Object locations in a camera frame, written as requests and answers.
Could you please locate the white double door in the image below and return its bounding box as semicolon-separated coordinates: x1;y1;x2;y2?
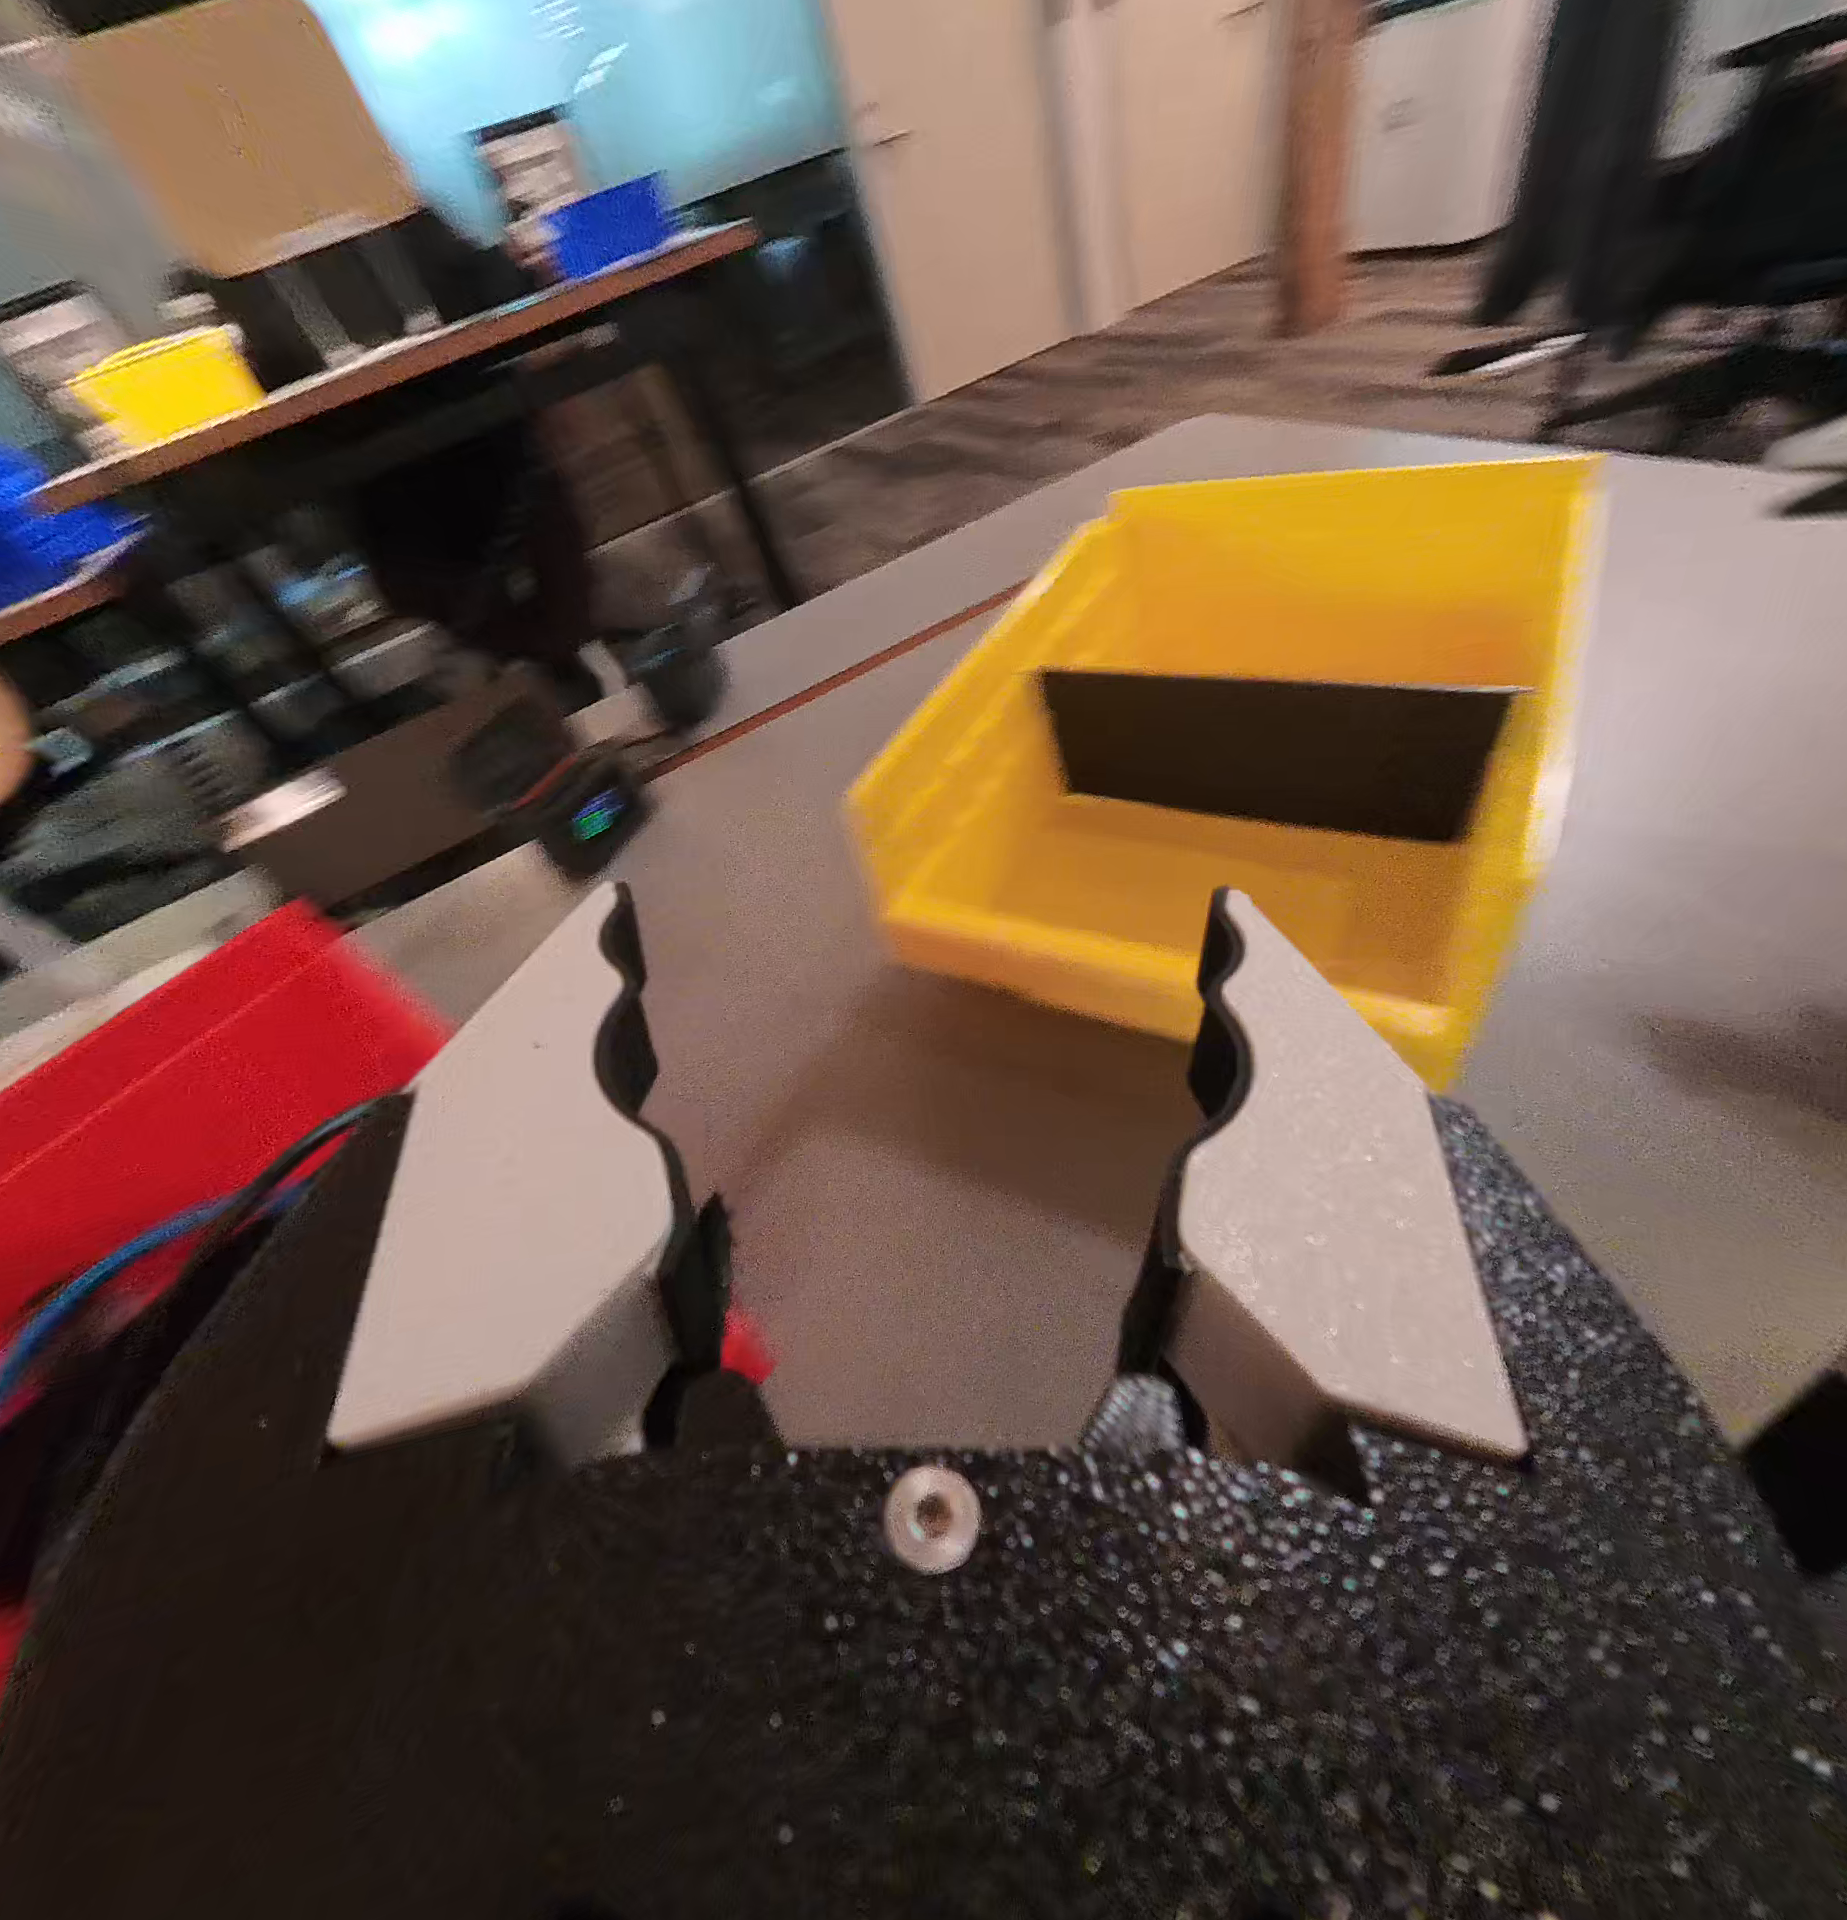
825;0;1299;400

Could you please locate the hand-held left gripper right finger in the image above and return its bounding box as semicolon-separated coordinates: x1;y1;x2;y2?
1117;883;1535;1505

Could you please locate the black divider in yellow bin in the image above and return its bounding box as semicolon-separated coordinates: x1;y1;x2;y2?
1035;666;1537;846

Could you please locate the white recycling cabinet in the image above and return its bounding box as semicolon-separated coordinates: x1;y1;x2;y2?
1349;0;1555;257

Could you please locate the wooden post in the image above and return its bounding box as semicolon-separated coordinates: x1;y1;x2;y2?
1275;0;1367;339

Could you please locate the blue ethernet cable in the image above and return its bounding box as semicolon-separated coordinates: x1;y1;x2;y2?
0;1154;326;1488

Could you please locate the brown cardboard board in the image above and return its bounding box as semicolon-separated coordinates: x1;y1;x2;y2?
54;0;422;279

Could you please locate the long wooden table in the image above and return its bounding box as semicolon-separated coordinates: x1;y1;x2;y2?
0;216;759;648

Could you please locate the black office chair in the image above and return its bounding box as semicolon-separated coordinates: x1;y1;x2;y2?
1439;0;1847;443

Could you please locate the red plastic bin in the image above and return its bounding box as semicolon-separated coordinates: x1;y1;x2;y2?
0;900;775;1771

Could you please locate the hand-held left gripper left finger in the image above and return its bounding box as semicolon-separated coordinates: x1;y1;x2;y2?
328;877;740;1469

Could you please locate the black device with screen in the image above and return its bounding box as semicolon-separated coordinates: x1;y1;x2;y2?
540;749;644;879

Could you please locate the large blue storage bin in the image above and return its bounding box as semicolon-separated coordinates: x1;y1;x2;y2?
0;442;138;580

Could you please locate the small yellow storage bin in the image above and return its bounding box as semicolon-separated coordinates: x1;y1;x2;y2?
68;321;266;443

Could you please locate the small blue storage bin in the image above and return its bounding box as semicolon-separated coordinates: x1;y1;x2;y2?
540;172;670;279

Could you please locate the yellow plastic bin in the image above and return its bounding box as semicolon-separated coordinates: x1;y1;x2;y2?
845;454;1607;1094

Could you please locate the framed picture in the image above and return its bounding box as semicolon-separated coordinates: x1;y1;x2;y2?
480;126;580;211

